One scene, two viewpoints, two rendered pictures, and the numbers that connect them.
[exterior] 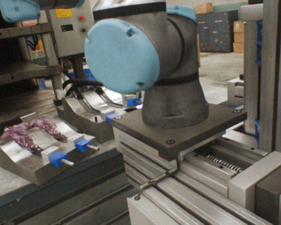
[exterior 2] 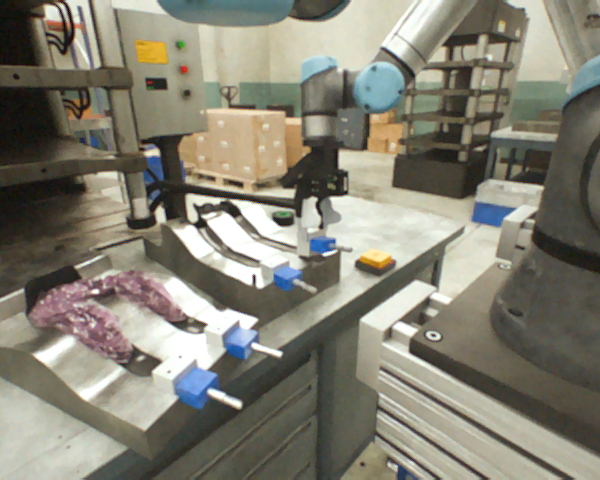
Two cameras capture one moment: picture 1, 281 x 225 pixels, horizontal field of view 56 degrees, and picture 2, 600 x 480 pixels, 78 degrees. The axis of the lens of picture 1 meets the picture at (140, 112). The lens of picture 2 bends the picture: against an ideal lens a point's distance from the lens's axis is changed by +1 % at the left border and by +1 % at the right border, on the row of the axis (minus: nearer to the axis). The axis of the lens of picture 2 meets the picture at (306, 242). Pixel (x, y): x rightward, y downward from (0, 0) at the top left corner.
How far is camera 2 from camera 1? 0.43 m
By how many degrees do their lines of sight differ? 13
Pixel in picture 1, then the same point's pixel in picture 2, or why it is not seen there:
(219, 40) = (350, 132)
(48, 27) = (125, 78)
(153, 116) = not seen: outside the picture
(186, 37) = not seen: outside the picture
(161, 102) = not seen: outside the picture
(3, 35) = (24, 79)
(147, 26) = not seen: outside the picture
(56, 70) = (137, 164)
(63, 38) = (148, 103)
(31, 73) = (84, 166)
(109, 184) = (267, 400)
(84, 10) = (190, 55)
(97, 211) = (241, 454)
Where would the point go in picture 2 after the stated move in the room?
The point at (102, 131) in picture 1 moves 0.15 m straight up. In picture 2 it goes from (266, 304) to (263, 234)
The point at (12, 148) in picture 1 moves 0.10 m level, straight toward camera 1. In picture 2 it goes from (70, 358) to (89, 399)
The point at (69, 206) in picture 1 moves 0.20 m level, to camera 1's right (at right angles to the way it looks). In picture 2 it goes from (193, 461) to (298, 438)
